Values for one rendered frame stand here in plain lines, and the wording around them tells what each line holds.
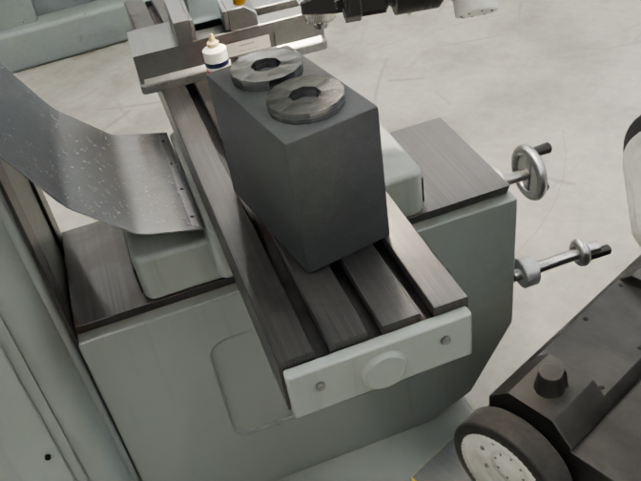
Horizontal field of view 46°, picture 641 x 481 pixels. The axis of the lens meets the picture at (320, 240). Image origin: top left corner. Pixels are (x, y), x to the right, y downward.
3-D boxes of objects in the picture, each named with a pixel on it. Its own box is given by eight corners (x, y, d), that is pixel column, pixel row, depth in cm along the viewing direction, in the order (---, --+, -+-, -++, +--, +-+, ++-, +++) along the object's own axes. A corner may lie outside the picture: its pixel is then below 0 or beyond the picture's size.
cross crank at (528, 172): (530, 176, 163) (533, 128, 155) (562, 204, 154) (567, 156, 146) (464, 198, 160) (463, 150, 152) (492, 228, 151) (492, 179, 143)
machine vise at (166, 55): (307, 19, 152) (299, -36, 145) (329, 48, 140) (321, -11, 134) (134, 62, 147) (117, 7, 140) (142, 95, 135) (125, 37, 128)
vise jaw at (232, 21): (244, 1, 145) (239, -19, 142) (258, 25, 135) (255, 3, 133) (214, 9, 144) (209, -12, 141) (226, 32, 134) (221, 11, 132)
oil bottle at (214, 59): (232, 85, 134) (218, 25, 127) (237, 94, 131) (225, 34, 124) (210, 91, 133) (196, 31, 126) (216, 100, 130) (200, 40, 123)
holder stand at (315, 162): (307, 161, 112) (286, 33, 100) (391, 236, 96) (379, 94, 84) (234, 193, 108) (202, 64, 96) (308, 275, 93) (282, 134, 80)
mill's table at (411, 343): (226, 7, 184) (219, -26, 179) (479, 356, 90) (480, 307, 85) (132, 31, 179) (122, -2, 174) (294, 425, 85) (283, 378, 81)
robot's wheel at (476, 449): (570, 530, 121) (582, 455, 109) (552, 552, 119) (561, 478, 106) (471, 457, 134) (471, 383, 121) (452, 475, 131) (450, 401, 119)
